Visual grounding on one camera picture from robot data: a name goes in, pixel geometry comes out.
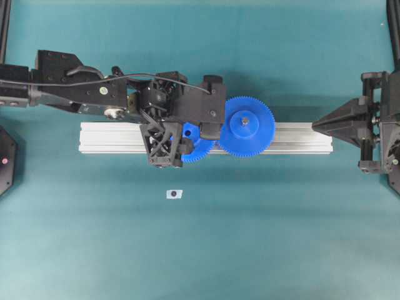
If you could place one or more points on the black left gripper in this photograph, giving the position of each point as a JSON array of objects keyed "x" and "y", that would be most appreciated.
[{"x": 156, "y": 99}]

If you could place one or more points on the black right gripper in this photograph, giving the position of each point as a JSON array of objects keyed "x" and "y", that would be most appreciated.
[{"x": 380, "y": 145}]

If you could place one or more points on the small blue plastic gear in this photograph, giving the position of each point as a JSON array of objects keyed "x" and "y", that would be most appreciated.
[{"x": 201, "y": 146}]

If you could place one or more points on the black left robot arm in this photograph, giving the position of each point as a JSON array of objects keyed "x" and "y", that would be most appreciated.
[{"x": 60, "y": 80}]

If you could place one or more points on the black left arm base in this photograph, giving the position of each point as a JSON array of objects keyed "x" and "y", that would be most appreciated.
[{"x": 8, "y": 156}]

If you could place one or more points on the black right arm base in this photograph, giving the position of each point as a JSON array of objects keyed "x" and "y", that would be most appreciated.
[{"x": 394, "y": 181}]

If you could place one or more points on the large blue plastic gear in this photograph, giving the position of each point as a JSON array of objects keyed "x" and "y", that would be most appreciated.
[{"x": 249, "y": 127}]

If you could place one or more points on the white marker sticker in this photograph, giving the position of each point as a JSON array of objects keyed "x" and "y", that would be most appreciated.
[{"x": 174, "y": 194}]

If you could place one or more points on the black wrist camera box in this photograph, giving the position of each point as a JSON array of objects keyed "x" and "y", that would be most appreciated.
[{"x": 203, "y": 106}]

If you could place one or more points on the silver aluminium extrusion rail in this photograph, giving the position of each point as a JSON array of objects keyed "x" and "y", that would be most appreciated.
[{"x": 125, "y": 138}]

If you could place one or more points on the right black frame post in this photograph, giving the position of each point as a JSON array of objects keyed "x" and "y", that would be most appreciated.
[{"x": 392, "y": 11}]

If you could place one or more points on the black frame post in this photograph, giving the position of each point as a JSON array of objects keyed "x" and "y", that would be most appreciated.
[
  {"x": 5, "y": 10},
  {"x": 392, "y": 11}
]

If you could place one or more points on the left black frame post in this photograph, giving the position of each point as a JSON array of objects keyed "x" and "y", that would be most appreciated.
[{"x": 5, "y": 10}]

